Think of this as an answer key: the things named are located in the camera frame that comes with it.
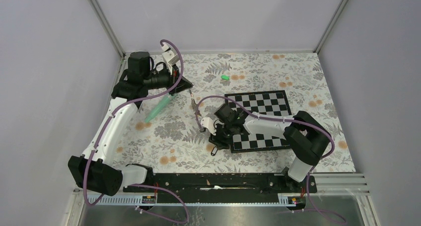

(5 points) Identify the key with black tag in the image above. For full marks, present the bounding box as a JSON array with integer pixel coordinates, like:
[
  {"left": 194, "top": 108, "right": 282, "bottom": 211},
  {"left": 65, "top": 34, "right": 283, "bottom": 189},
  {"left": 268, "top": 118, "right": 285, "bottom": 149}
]
[{"left": 210, "top": 146, "right": 218, "bottom": 156}]

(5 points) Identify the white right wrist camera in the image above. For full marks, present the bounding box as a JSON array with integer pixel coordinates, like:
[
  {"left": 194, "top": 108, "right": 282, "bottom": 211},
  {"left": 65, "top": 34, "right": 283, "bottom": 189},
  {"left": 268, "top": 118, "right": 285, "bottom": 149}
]
[{"left": 200, "top": 117, "right": 217, "bottom": 136}]

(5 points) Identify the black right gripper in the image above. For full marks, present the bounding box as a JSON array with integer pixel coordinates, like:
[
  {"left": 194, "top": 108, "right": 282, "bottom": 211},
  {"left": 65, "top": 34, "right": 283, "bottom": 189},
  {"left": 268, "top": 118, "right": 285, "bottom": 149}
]
[{"left": 209, "top": 122, "right": 235, "bottom": 151}]

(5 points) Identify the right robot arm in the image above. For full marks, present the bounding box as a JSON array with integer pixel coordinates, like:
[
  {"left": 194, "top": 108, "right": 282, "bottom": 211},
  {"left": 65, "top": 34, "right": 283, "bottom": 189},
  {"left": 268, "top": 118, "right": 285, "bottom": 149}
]
[{"left": 198, "top": 103, "right": 334, "bottom": 192}]

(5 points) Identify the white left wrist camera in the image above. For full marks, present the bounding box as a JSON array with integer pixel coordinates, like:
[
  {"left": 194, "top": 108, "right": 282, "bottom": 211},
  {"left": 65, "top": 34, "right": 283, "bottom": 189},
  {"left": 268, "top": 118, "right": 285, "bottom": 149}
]
[{"left": 161, "top": 43, "right": 179, "bottom": 74}]

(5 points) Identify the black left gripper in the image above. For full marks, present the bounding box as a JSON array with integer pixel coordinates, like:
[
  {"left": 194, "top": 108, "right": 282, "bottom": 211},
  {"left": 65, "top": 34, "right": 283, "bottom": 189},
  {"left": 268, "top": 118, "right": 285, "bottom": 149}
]
[{"left": 143, "top": 62, "right": 193, "bottom": 96}]

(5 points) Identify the black white chessboard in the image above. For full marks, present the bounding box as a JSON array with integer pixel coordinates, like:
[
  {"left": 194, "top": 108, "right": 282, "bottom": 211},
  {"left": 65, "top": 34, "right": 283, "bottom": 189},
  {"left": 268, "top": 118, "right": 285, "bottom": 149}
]
[{"left": 224, "top": 90, "right": 291, "bottom": 153}]

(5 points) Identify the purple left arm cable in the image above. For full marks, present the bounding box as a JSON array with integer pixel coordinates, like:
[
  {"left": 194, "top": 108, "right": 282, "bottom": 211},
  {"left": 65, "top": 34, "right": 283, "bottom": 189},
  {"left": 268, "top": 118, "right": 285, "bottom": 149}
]
[{"left": 82, "top": 39, "right": 190, "bottom": 225}]

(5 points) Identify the white slotted cable duct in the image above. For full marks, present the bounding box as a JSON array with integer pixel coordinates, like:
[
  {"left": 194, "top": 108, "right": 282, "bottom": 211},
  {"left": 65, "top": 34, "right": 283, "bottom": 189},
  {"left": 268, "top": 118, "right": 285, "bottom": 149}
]
[{"left": 97, "top": 194, "right": 296, "bottom": 207}]

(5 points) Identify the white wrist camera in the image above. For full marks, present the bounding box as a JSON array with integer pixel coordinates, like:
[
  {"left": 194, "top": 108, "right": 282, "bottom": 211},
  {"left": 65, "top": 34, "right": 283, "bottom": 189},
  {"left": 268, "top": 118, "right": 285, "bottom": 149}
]
[
  {"left": 161, "top": 43, "right": 179, "bottom": 74},
  {"left": 200, "top": 117, "right": 217, "bottom": 136}
]

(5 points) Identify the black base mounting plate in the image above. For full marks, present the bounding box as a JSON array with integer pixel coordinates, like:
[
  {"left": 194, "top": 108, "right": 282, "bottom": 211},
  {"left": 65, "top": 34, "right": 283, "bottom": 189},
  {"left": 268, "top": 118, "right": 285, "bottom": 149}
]
[{"left": 123, "top": 173, "right": 317, "bottom": 200}]

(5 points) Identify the floral patterned table mat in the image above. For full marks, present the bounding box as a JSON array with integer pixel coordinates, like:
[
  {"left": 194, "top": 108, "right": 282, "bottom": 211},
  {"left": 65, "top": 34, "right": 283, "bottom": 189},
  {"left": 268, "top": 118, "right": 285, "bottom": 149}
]
[{"left": 113, "top": 53, "right": 355, "bottom": 173}]

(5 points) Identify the silver keyring with clips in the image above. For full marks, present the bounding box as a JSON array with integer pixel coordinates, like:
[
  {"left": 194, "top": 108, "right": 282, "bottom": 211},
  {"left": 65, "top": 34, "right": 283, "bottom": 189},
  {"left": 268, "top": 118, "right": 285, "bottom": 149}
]
[{"left": 188, "top": 88, "right": 197, "bottom": 115}]

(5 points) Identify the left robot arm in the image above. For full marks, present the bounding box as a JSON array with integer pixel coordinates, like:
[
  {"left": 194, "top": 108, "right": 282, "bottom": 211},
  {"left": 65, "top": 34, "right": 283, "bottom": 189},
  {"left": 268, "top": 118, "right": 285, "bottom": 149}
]
[{"left": 68, "top": 49, "right": 193, "bottom": 196}]

